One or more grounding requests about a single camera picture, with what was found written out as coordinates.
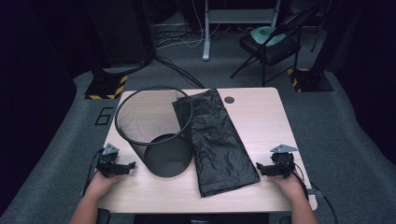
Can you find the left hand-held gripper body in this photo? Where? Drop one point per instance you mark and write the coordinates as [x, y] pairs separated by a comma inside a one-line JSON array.
[[107, 166]]

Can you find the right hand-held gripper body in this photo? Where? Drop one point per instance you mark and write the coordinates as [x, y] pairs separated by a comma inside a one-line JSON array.
[[281, 168]]

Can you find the black mesh trash can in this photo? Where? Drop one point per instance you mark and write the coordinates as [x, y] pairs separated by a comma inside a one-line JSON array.
[[168, 158]]

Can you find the black plastic trash bag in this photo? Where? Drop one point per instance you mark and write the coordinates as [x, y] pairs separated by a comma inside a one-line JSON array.
[[218, 146]]

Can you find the person's left hand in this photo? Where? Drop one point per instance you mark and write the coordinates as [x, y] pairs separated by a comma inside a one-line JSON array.
[[102, 185]]

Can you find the person's right hand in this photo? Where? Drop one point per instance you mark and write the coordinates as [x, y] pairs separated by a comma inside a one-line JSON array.
[[292, 186]]

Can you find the black flat panel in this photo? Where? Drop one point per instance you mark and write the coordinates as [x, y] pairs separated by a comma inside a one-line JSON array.
[[171, 218]]

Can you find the black stand with striped base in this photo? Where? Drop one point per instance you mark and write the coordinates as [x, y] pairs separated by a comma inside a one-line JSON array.
[[311, 81], [104, 85]]

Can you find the black folding chair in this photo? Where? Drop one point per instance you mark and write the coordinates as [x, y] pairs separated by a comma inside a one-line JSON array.
[[274, 51]]

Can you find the teal cushion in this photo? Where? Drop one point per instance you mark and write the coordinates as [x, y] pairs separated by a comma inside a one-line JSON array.
[[263, 34]]

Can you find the black cabinet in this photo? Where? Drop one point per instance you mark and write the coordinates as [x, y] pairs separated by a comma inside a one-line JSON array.
[[124, 31]]

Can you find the white metal desk frame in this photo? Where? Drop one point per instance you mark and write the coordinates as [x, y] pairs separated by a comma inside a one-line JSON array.
[[206, 37]]

